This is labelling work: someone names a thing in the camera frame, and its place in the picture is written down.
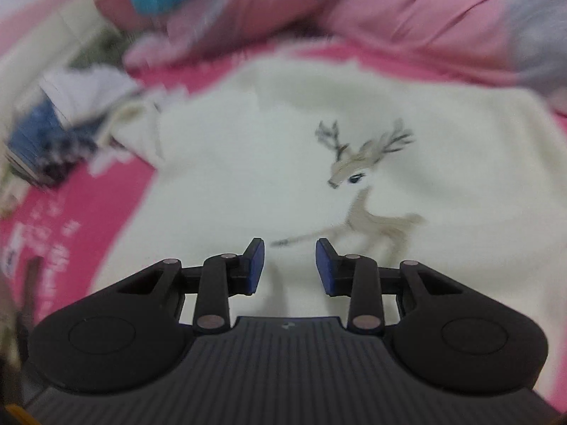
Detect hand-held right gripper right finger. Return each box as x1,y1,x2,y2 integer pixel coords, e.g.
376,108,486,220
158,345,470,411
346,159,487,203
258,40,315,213
315,237,457,336

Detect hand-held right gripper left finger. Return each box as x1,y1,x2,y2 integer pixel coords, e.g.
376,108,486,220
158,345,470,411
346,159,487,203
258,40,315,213
116,237,266,335

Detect white deer sweater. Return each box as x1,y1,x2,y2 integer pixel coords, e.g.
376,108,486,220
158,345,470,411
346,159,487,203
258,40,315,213
102,51,565,408

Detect pink floral blanket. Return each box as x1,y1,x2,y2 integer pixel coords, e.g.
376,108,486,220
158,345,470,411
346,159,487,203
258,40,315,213
0,40,567,408

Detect plaid shirt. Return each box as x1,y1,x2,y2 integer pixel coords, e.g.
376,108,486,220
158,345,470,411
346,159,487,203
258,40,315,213
40,133,98,189

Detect blue denim garment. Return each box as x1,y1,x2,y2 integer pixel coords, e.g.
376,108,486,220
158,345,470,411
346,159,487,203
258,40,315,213
6,100,102,178

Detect pink grey floral quilt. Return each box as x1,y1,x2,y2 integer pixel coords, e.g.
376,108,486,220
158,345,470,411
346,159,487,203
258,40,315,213
124,0,567,116

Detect green patterned pillow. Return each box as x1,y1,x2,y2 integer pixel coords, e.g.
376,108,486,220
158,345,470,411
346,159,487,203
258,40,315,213
71,27,129,69

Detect pink cushion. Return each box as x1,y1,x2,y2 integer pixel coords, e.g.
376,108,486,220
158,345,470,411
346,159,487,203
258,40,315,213
95,0,147,32

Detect pink white headboard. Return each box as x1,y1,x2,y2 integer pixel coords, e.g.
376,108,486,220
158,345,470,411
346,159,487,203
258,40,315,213
0,0,134,98

